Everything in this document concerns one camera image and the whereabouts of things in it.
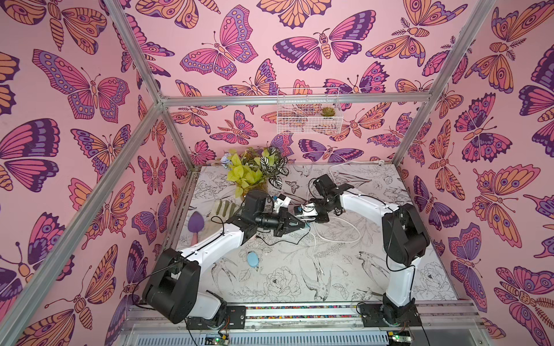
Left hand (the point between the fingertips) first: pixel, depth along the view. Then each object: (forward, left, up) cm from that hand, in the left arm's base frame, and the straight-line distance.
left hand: (305, 226), depth 73 cm
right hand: (+16, -5, -15) cm, 23 cm away
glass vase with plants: (+28, +21, -1) cm, 35 cm away
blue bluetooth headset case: (-4, +20, -21) cm, 29 cm away
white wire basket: (+50, -4, +13) cm, 52 cm away
